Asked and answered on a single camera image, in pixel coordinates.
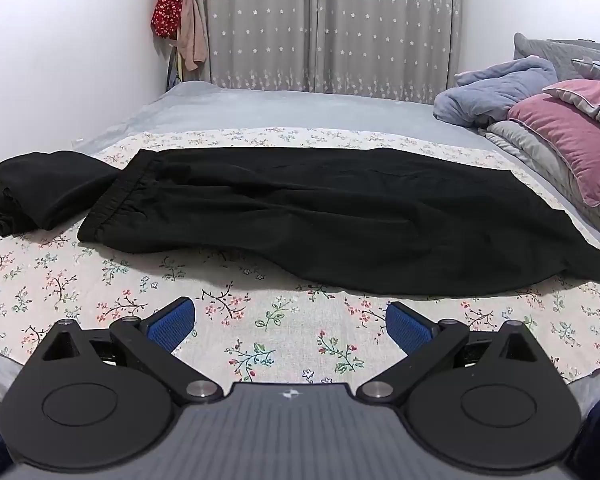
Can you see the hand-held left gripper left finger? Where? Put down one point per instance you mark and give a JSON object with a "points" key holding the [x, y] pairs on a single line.
{"points": [[172, 322]]}

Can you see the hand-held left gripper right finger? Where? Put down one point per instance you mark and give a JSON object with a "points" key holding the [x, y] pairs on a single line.
{"points": [[405, 330]]}

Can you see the black pants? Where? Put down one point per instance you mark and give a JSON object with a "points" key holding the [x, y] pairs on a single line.
{"points": [[330, 210]]}

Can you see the floral printed cloth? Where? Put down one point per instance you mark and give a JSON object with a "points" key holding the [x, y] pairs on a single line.
{"points": [[280, 320]]}

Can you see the grey quilt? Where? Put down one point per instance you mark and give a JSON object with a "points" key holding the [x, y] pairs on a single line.
{"points": [[530, 152]]}

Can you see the pink pillow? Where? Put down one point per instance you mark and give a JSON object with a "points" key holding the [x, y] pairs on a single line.
{"points": [[565, 135]]}

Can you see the folded black clothes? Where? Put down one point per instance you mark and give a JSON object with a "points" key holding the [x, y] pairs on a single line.
{"points": [[40, 185]]}

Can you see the blue blanket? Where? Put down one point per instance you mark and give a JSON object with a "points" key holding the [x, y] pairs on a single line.
{"points": [[490, 92]]}

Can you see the grey bed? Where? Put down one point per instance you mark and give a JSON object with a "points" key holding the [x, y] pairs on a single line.
{"points": [[305, 110]]}

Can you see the grey pillow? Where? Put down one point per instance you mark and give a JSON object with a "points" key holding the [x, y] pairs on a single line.
{"points": [[555, 55]]}

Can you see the dark blue hanging cloth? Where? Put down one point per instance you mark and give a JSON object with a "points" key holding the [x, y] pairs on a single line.
{"points": [[172, 72]]}

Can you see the pink hanging towel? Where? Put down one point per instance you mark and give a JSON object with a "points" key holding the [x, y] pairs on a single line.
{"points": [[192, 35]]}

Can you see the red floral hanging cloth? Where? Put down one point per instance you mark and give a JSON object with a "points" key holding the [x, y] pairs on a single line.
{"points": [[166, 10]]}

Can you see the grey star-patterned curtain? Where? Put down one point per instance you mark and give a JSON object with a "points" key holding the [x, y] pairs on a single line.
{"points": [[330, 25]]}

